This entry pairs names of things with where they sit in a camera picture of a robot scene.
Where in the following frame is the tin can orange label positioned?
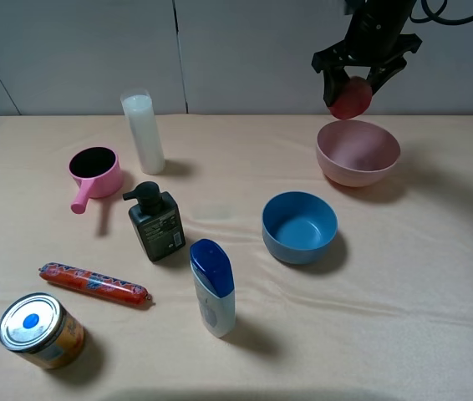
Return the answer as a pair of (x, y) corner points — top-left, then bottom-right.
(0, 292), (84, 370)

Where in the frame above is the blue bowl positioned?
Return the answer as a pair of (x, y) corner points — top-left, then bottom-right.
(262, 191), (338, 265)

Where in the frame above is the white tall cylinder bottle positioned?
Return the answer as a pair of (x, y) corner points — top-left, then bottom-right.
(120, 89), (165, 175)

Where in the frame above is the black cable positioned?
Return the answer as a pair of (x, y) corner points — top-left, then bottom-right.
(409, 0), (473, 25)

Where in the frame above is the black pump dispenser bottle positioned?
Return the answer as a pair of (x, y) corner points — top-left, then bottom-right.
(122, 181), (186, 262)

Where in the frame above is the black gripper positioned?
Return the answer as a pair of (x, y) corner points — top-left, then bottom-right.
(312, 0), (422, 108)

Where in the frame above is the red apple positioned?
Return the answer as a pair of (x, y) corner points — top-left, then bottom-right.
(328, 76), (373, 120)

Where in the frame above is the blue capped shampoo bottle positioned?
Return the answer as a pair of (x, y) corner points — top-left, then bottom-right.
(190, 239), (236, 338)

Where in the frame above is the red wrapped sausage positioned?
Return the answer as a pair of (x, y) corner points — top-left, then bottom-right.
(38, 262), (155, 309)

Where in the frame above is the pink bowl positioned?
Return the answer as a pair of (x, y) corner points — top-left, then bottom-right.
(315, 119), (401, 188)

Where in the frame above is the pink saucepan with handle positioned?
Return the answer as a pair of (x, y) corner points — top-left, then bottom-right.
(69, 146), (124, 214)

